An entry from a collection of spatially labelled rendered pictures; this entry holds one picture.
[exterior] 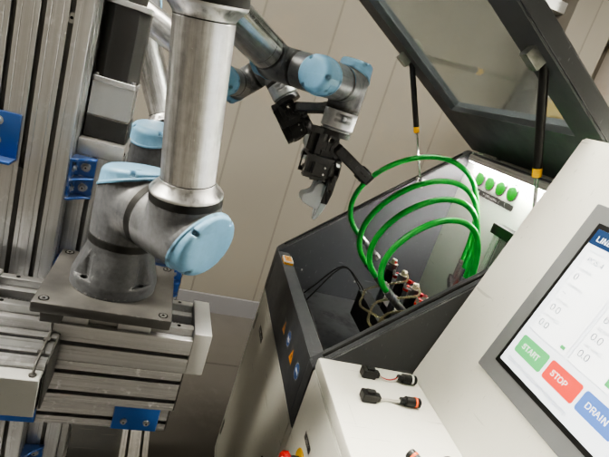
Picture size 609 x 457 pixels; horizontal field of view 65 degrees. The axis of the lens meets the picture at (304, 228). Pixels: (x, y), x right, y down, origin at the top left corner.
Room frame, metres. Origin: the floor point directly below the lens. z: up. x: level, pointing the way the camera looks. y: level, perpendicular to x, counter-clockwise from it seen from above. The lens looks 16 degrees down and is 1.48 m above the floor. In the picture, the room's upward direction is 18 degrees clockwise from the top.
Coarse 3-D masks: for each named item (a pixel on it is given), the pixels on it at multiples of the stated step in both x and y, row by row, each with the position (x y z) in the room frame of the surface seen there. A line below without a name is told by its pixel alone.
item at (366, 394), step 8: (360, 392) 0.78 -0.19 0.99; (368, 392) 0.77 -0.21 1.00; (376, 392) 0.79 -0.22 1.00; (368, 400) 0.77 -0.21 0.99; (376, 400) 0.77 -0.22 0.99; (384, 400) 0.79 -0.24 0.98; (392, 400) 0.80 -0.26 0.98; (400, 400) 0.80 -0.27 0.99; (408, 400) 0.79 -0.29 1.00; (416, 400) 0.80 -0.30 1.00
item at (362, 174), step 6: (336, 150) 1.07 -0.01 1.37; (342, 150) 1.07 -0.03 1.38; (342, 156) 1.07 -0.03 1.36; (348, 156) 1.07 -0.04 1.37; (348, 162) 1.07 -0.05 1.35; (354, 162) 1.07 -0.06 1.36; (354, 168) 1.08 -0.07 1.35; (360, 168) 1.08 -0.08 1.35; (366, 168) 1.09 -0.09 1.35; (354, 174) 1.10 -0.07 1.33; (360, 174) 1.08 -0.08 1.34; (366, 174) 1.08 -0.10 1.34; (360, 180) 1.09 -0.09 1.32; (366, 180) 1.08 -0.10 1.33
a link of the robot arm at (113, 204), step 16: (112, 176) 0.74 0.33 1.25; (128, 176) 0.74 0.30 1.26; (144, 176) 0.75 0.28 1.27; (96, 192) 0.77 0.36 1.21; (112, 192) 0.74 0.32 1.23; (128, 192) 0.74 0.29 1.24; (144, 192) 0.73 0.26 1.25; (96, 208) 0.76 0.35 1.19; (112, 208) 0.73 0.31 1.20; (128, 208) 0.72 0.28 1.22; (96, 224) 0.75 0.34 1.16; (112, 224) 0.74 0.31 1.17; (128, 224) 0.71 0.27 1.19; (112, 240) 0.74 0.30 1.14; (128, 240) 0.75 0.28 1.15
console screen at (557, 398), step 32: (608, 224) 0.78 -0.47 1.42; (576, 256) 0.79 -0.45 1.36; (608, 256) 0.74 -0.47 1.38; (544, 288) 0.80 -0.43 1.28; (576, 288) 0.75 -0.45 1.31; (608, 288) 0.71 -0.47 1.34; (512, 320) 0.81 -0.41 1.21; (544, 320) 0.76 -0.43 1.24; (576, 320) 0.71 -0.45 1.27; (608, 320) 0.67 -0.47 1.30; (512, 352) 0.76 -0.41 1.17; (544, 352) 0.72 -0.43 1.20; (576, 352) 0.67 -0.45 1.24; (608, 352) 0.64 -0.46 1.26; (512, 384) 0.72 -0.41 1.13; (544, 384) 0.68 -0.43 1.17; (576, 384) 0.64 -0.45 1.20; (608, 384) 0.61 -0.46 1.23; (544, 416) 0.64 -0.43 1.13; (576, 416) 0.61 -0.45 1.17; (608, 416) 0.58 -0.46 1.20; (576, 448) 0.58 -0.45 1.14; (608, 448) 0.55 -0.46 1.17
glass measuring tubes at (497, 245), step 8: (496, 224) 1.32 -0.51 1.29; (496, 232) 1.31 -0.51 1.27; (504, 232) 1.28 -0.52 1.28; (512, 232) 1.26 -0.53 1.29; (496, 240) 1.31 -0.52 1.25; (504, 240) 1.26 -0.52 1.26; (488, 248) 1.32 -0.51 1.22; (496, 248) 1.32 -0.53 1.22; (488, 256) 1.31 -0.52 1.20; (496, 256) 1.28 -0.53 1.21; (488, 264) 1.33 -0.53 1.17
